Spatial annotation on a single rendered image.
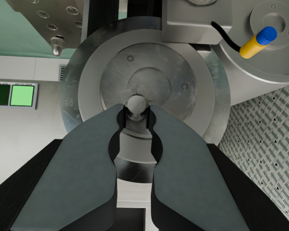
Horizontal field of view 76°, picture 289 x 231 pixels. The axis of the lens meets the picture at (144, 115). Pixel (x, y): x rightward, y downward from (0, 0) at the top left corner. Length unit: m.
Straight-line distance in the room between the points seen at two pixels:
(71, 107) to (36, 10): 0.35
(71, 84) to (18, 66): 3.35
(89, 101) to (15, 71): 3.36
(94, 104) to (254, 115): 0.26
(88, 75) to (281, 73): 0.18
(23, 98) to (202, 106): 0.48
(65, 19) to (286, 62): 0.42
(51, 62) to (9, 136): 2.79
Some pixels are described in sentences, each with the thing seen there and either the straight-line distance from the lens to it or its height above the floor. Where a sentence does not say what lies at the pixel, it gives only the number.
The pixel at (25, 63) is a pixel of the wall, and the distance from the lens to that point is 3.48.
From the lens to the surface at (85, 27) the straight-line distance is 0.20.
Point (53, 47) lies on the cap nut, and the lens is 0.57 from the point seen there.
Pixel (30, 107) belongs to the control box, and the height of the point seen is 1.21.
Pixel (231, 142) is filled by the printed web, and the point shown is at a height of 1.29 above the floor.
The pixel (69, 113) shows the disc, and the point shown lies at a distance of 0.17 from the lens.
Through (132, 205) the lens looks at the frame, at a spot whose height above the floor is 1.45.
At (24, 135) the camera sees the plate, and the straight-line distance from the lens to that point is 0.56.
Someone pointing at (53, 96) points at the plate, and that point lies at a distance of 0.54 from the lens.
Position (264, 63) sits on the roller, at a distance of 0.21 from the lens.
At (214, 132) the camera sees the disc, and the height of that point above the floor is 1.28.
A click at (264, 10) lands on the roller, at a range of 0.23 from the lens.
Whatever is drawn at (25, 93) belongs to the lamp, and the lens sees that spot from 0.57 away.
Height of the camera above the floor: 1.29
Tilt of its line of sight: 8 degrees down
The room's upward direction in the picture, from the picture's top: 178 degrees counter-clockwise
